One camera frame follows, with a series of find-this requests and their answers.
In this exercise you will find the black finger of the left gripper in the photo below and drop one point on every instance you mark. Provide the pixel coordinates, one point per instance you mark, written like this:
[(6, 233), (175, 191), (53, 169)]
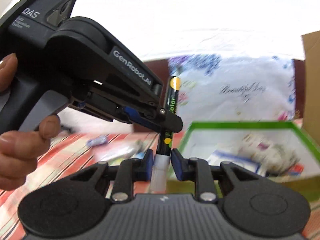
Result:
[(135, 94)]

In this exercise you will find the marker with blue cap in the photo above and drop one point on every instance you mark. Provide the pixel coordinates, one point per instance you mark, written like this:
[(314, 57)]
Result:
[(98, 141)]

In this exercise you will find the brown cardboard panel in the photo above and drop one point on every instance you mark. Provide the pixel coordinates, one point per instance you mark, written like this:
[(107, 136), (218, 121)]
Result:
[(311, 43)]

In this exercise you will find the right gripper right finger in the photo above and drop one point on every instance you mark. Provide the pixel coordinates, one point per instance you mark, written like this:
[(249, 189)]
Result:
[(203, 175)]

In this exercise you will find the red plaid bedsheet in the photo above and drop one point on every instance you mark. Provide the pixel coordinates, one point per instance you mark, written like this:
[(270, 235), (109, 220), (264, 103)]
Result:
[(69, 154)]

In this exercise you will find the green cardboard box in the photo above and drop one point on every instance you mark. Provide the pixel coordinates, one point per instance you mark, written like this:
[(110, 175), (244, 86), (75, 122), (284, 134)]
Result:
[(279, 151)]

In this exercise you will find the floral white pillow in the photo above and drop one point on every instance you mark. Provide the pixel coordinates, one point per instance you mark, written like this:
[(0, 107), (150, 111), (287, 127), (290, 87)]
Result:
[(220, 89)]

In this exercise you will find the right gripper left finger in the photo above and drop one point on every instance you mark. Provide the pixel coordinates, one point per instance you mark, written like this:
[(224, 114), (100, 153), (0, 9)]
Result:
[(123, 176)]

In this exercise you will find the black marker with white cap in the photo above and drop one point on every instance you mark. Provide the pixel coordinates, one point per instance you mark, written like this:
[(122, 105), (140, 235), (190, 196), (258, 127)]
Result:
[(162, 157)]

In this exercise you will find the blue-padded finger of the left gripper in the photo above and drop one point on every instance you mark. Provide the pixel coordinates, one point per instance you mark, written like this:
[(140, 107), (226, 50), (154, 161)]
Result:
[(100, 107)]

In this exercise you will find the person's left hand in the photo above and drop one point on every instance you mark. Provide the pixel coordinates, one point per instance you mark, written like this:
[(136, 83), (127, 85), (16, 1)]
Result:
[(20, 151)]

